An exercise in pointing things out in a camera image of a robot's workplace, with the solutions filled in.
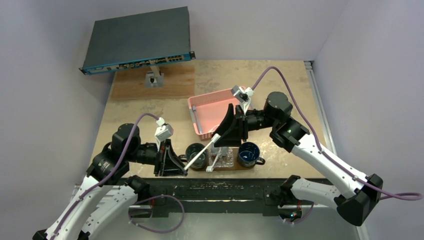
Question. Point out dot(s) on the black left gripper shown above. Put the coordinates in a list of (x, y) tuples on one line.
[(167, 161)]

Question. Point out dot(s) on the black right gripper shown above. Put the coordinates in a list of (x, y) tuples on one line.
[(241, 122)]

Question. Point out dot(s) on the pink plastic basket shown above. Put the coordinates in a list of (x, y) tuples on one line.
[(211, 109)]

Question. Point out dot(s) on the dark grey mug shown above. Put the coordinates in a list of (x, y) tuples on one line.
[(191, 152)]

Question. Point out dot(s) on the clear glass toothbrush holder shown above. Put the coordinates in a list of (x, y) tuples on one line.
[(226, 160)]

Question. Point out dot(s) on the dark blue mug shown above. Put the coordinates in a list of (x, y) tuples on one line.
[(249, 155)]

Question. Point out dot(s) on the oval wooden tray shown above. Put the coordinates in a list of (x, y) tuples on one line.
[(237, 166)]

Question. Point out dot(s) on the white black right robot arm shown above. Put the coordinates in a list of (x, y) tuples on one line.
[(351, 193)]

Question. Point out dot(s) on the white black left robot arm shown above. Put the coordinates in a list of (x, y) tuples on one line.
[(100, 197)]

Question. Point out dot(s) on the grey blue toothbrush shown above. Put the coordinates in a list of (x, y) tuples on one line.
[(194, 110)]

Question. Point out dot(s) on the brown wooden board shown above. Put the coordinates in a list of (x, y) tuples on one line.
[(172, 81)]

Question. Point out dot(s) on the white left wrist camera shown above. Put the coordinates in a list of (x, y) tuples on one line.
[(163, 131)]

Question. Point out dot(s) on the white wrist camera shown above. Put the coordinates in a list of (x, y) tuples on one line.
[(244, 96), (163, 131)]

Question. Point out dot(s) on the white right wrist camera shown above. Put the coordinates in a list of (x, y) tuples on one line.
[(244, 96)]

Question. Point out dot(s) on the black table front rail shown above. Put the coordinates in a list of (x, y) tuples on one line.
[(212, 195)]

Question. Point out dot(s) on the grey metal bracket stand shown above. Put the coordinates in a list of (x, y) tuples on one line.
[(154, 78)]

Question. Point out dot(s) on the aluminium frame rail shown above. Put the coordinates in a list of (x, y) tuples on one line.
[(320, 108)]

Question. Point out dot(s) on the grey blue network switch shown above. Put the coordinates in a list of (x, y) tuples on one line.
[(139, 40)]

